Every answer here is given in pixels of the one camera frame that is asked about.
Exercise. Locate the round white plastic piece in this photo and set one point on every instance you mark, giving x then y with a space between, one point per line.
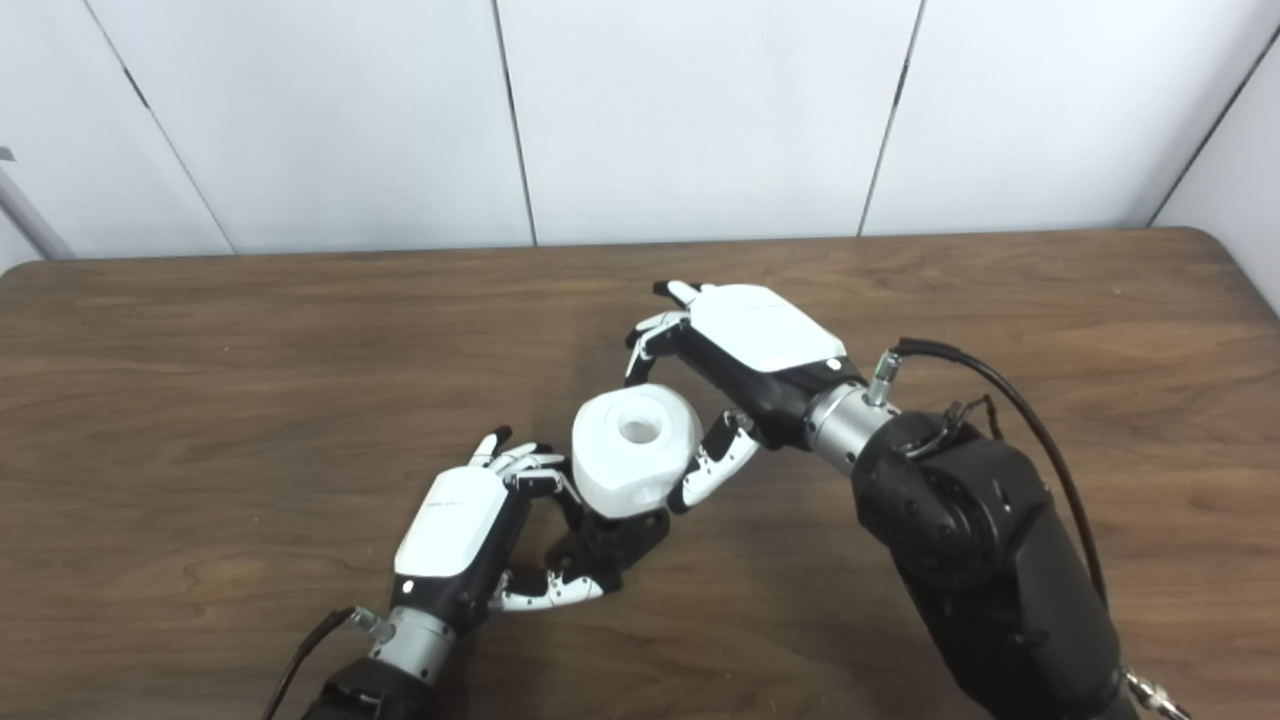
625 470

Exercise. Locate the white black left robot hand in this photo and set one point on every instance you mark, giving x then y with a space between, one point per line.
455 520

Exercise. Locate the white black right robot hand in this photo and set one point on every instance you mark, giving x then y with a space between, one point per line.
765 325

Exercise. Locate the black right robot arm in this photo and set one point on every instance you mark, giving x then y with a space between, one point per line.
980 560

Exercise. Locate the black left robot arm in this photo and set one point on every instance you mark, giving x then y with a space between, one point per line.
400 660

